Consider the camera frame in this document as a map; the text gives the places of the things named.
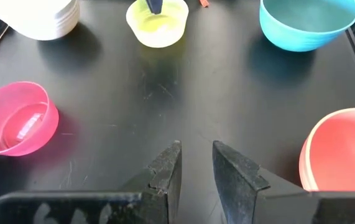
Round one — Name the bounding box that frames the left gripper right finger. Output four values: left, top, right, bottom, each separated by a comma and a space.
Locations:
213, 140, 355, 224

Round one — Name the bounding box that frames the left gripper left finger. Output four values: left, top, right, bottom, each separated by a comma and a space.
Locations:
0, 140, 183, 224

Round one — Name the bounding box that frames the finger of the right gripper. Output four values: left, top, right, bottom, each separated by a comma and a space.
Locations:
145, 0, 164, 15

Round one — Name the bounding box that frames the small yellow translucent bowl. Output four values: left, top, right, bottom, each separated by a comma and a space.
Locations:
126, 0, 190, 49

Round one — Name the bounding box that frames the large red bowl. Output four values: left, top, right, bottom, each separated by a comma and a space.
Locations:
298, 108, 355, 192

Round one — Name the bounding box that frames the large white bowl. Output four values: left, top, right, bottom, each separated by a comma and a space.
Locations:
0, 0, 80, 41

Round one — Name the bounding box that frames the large teal bowl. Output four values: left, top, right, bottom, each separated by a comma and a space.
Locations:
259, 0, 355, 52

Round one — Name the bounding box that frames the small pink translucent bowl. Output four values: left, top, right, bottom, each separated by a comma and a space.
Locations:
0, 81, 60, 157

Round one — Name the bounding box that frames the black table mat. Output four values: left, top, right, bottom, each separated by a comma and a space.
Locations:
0, 0, 355, 224

